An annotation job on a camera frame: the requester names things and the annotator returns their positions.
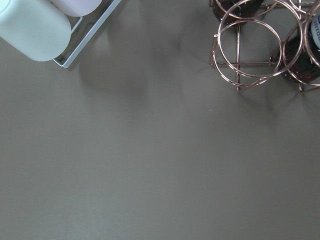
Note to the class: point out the white cup rack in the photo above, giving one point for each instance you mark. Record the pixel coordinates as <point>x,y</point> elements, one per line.
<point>83,28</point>

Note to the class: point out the bottle in rack upper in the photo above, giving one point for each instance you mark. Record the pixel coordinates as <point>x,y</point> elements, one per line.
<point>244,10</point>

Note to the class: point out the bottle in rack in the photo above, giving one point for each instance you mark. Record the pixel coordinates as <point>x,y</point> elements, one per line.
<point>244,10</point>
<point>304,68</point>

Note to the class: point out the pink cup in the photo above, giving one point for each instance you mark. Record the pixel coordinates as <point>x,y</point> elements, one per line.
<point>77,8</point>

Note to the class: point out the white cup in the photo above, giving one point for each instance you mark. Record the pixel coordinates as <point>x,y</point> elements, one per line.
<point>36,28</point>

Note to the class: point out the bottle in rack lower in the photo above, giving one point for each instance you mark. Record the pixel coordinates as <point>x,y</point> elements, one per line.
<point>304,68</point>

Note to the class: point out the copper wire bottle rack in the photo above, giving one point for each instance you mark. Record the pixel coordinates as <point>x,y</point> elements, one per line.
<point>249,54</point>

